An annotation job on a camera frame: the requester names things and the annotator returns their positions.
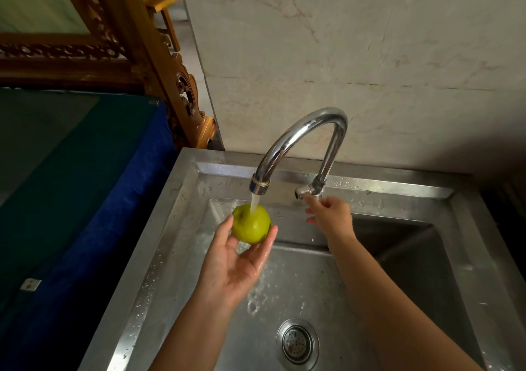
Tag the person's right hand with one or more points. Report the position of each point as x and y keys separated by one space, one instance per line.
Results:
x=333 y=222

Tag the person's left hand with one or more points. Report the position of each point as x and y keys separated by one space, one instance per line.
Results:
x=230 y=272

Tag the green apple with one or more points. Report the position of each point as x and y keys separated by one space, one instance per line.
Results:
x=252 y=224

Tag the curved chrome gooseneck faucet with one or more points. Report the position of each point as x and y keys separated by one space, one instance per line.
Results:
x=324 y=115

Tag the person's right forearm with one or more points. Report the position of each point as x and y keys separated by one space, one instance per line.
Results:
x=402 y=321

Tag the stainless steel sink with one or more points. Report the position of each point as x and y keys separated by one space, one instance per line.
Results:
x=411 y=268

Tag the metal sink drain strainer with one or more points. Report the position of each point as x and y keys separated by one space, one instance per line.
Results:
x=298 y=342

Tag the blue and green tablecloth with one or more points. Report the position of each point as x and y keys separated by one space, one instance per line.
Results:
x=82 y=185

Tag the small white tag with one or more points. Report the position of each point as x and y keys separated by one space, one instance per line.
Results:
x=31 y=284

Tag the carved wooden frame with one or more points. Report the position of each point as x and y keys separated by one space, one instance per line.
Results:
x=148 y=46

